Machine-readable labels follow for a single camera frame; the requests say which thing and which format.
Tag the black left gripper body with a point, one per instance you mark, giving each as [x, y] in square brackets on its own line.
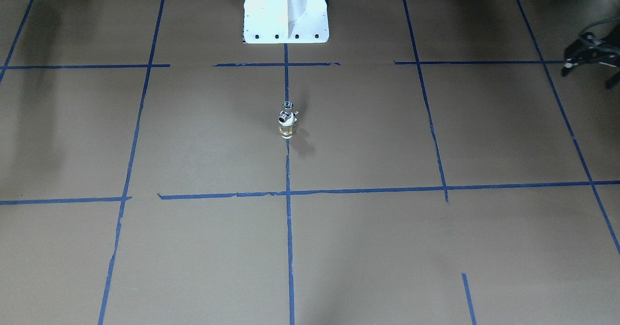
[587, 50]

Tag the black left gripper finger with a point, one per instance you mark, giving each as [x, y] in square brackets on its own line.
[614, 80]
[568, 67]

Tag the chrome angle pipe fitting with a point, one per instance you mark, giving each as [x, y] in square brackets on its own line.
[288, 115]

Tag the white brass PPR valve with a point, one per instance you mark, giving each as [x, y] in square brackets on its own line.
[287, 126]

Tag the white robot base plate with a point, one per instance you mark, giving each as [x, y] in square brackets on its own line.
[285, 21]

